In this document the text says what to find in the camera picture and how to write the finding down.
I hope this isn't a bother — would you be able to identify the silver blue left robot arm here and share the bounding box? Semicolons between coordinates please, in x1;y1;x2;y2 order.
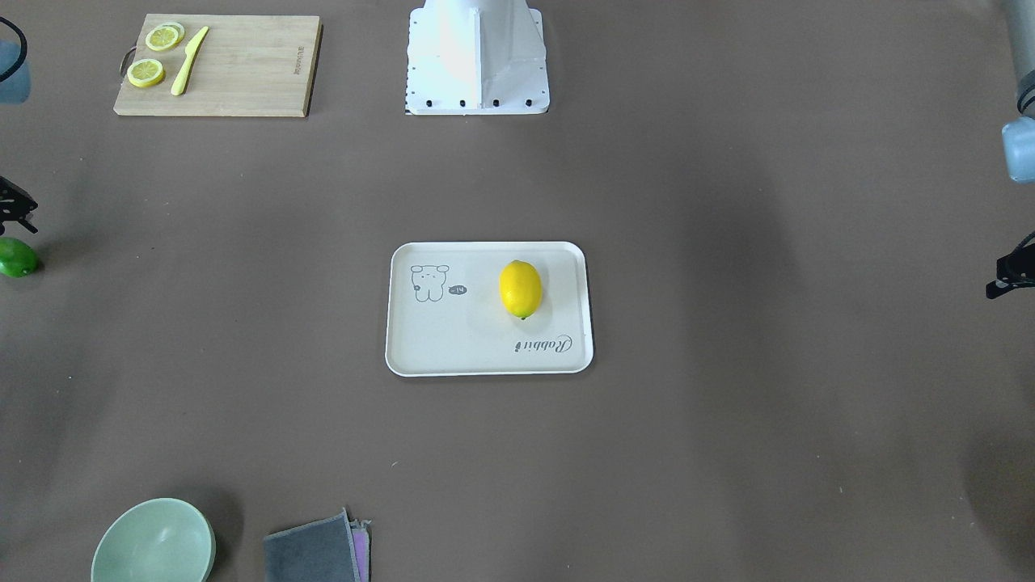
986;1;1034;301

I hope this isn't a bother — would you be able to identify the lemon slice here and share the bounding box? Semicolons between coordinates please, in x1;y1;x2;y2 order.
125;58;166;88
145;22;185;52

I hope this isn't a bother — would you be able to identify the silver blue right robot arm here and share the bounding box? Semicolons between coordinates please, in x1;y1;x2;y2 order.
1;16;38;234

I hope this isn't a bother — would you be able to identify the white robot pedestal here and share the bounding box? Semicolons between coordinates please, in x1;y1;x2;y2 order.
404;1;551;116

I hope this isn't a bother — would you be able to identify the green lime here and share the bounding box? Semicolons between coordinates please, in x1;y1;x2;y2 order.
0;237;40;279

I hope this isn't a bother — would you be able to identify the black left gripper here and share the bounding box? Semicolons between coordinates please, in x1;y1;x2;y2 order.
986;233;1034;301

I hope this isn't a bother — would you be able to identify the grey folded cloth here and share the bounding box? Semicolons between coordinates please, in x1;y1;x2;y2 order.
263;510;369;581

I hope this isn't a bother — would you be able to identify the green ceramic bowl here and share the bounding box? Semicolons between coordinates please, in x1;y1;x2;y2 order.
90;498;217;581

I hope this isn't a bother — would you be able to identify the yellow plastic knife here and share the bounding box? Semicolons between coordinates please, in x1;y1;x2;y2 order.
170;26;210;96

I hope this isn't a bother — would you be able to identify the yellow lemon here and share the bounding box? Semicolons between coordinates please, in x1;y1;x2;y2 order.
498;260;543;319

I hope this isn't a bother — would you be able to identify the wooden cutting board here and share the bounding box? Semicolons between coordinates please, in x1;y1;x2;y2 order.
113;12;323;118

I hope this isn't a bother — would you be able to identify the white rectangular tray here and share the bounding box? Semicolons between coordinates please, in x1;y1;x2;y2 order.
385;242;594;378

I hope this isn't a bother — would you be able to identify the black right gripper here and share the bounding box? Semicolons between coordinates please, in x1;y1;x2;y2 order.
0;176;40;235

